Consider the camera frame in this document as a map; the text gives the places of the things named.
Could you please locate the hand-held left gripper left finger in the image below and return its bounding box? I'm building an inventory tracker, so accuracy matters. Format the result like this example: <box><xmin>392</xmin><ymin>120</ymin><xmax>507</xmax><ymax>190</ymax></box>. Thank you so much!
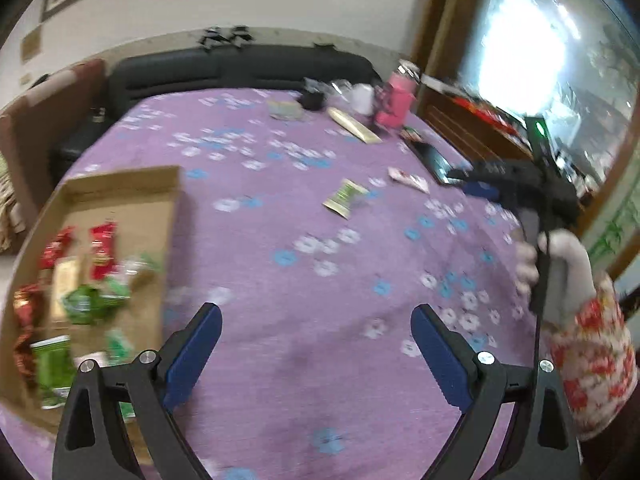
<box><xmin>50</xmin><ymin>302</ymin><xmax>223</xmax><ymax>480</ymax></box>

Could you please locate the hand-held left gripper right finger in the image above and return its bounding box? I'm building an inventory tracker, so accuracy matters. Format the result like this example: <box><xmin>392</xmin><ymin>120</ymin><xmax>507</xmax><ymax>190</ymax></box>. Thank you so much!
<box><xmin>410</xmin><ymin>302</ymin><xmax>586</xmax><ymax>480</ymax></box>

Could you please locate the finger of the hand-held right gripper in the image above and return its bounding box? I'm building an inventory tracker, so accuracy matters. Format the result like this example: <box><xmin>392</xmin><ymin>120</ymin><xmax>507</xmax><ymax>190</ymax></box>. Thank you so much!
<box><xmin>461</xmin><ymin>181</ymin><xmax>502</xmax><ymax>202</ymax></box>
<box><xmin>445</xmin><ymin>161</ymin><xmax>498</xmax><ymax>182</ymax></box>

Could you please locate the green striped-edge snack packet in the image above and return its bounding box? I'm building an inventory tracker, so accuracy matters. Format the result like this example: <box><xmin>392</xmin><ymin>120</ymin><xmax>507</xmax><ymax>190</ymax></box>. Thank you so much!
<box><xmin>30</xmin><ymin>336</ymin><xmax>73</xmax><ymax>411</ymax></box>

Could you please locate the shallow cardboard box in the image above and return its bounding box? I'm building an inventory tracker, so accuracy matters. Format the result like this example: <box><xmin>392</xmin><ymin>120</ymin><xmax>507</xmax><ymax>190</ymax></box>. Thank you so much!
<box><xmin>0</xmin><ymin>165</ymin><xmax>182</xmax><ymax>466</ymax></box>

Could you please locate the dark red snack packet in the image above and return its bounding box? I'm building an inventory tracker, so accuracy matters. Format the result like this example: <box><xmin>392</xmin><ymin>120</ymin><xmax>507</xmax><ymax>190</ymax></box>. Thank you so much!
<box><xmin>12</xmin><ymin>282</ymin><xmax>46</xmax><ymax>331</ymax></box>

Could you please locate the person's right forearm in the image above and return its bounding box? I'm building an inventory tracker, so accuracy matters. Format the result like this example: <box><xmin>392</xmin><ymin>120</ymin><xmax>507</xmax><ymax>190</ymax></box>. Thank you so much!
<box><xmin>547</xmin><ymin>272</ymin><xmax>638</xmax><ymax>441</ymax></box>

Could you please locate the person's right hand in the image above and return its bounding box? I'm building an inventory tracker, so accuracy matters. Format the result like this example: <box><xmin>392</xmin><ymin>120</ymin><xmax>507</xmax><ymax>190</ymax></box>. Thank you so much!
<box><xmin>512</xmin><ymin>228</ymin><xmax>598</xmax><ymax>326</ymax></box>

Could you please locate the black tablet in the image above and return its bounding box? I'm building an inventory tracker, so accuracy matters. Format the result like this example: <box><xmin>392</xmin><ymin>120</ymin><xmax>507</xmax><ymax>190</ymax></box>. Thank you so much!
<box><xmin>402</xmin><ymin>135</ymin><xmax>468</xmax><ymax>186</ymax></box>

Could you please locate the wooden side cabinet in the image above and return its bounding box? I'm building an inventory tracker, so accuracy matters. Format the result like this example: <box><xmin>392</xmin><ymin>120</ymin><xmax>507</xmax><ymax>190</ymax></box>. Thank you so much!
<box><xmin>415</xmin><ymin>75</ymin><xmax>536</xmax><ymax>166</ymax></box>

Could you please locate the white and red packet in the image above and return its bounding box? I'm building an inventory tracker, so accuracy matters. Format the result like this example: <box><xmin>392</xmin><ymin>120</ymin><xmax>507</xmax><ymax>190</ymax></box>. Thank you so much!
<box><xmin>388</xmin><ymin>166</ymin><xmax>431</xmax><ymax>195</ymax></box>

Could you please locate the small green snack packet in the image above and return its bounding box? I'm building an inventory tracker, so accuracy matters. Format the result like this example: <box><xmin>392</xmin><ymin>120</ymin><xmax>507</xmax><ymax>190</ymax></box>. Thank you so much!
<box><xmin>102</xmin><ymin>327</ymin><xmax>133</xmax><ymax>366</ymax></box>

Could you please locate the green and beige snack packet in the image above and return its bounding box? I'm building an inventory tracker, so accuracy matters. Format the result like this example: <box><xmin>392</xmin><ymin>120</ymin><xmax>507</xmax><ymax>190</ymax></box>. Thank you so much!
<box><xmin>120</xmin><ymin>252</ymin><xmax>166</xmax><ymax>288</ymax></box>

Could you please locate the pink bottle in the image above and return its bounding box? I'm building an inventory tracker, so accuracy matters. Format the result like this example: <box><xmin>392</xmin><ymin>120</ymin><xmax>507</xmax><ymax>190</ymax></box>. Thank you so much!
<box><xmin>375</xmin><ymin>60</ymin><xmax>418</xmax><ymax>128</ymax></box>

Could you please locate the purple floral tablecloth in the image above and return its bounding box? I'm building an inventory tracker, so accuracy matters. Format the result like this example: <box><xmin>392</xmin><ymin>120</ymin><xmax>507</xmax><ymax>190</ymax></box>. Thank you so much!
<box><xmin>0</xmin><ymin>87</ymin><xmax>551</xmax><ymax>480</ymax></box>

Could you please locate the crumpled green snack packet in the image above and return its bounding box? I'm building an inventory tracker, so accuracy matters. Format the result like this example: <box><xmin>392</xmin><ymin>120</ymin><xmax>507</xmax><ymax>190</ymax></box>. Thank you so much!
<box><xmin>60</xmin><ymin>280</ymin><xmax>131</xmax><ymax>326</ymax></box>

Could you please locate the long beige packet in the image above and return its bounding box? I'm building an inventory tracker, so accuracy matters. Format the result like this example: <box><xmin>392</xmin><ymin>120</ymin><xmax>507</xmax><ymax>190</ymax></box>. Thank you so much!
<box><xmin>327</xmin><ymin>106</ymin><xmax>383</xmax><ymax>144</ymax></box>

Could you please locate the green and white snack packet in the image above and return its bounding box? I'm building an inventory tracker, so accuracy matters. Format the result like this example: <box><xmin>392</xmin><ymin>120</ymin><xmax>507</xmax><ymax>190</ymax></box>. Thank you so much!
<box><xmin>322</xmin><ymin>178</ymin><xmax>368</xmax><ymax>219</ymax></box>

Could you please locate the white cup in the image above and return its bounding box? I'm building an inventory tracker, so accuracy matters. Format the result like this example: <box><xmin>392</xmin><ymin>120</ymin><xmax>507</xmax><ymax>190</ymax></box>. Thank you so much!
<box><xmin>350</xmin><ymin>82</ymin><xmax>376</xmax><ymax>116</ymax></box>

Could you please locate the bright red snack packet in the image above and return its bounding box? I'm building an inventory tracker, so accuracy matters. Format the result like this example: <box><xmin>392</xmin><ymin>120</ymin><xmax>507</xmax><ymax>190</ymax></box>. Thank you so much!
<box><xmin>89</xmin><ymin>221</ymin><xmax>120</xmax><ymax>281</ymax></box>

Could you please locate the large glass window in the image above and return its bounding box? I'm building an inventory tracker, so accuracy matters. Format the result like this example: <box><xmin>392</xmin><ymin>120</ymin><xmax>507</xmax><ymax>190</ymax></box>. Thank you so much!
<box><xmin>465</xmin><ymin>0</ymin><xmax>636</xmax><ymax>211</ymax></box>

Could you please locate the black lumpy object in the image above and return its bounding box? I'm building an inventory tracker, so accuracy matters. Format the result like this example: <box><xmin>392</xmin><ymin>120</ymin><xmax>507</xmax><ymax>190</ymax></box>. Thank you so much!
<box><xmin>297</xmin><ymin>79</ymin><xmax>328</xmax><ymax>111</ymax></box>

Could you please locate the pale flat packet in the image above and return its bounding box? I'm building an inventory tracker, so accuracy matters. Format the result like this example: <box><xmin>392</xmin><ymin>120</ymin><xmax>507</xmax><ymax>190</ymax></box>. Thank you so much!
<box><xmin>267</xmin><ymin>99</ymin><xmax>311</xmax><ymax>121</ymax></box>

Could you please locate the patterned blanket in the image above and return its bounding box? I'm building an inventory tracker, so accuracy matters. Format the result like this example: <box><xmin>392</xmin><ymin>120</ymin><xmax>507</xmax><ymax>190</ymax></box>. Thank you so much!
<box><xmin>0</xmin><ymin>155</ymin><xmax>26</xmax><ymax>256</ymax></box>

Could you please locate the brown armchair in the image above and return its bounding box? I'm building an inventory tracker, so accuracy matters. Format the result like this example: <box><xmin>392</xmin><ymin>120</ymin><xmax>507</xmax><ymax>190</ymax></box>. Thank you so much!
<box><xmin>0</xmin><ymin>57</ymin><xmax>108</xmax><ymax>241</ymax></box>

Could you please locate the cluster of small black objects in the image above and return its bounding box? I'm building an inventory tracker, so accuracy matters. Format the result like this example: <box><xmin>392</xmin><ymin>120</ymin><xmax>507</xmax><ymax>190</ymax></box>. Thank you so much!
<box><xmin>197</xmin><ymin>25</ymin><xmax>253</xmax><ymax>53</ymax></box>

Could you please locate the black leather sofa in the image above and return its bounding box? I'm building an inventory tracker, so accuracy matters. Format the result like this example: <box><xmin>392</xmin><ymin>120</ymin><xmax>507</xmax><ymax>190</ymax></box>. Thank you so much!
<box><xmin>52</xmin><ymin>45</ymin><xmax>381</xmax><ymax>171</ymax></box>

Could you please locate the beige wall plaque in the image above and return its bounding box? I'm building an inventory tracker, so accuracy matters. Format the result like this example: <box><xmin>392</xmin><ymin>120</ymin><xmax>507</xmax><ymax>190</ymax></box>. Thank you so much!
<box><xmin>20</xmin><ymin>27</ymin><xmax>43</xmax><ymax>63</ymax></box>

